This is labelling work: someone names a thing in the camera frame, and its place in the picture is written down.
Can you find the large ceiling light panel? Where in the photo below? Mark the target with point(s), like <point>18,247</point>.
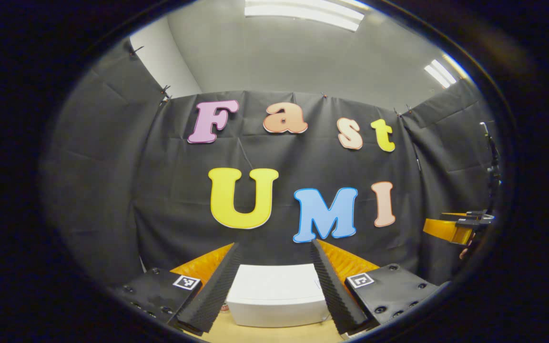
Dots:
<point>303,12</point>

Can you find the white microwave oven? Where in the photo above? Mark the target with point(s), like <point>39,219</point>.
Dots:
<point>274,295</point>

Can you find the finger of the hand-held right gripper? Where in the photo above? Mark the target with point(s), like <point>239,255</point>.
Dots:
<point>453,215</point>
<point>441,227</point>

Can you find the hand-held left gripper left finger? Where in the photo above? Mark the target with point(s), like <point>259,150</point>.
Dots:
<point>212,295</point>

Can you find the black thin stand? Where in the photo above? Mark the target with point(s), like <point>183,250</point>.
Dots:
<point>493,166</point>

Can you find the small ceiling light panel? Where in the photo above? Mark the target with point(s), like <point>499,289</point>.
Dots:
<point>441,74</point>

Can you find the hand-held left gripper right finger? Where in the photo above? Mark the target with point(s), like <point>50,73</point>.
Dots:
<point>336,295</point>

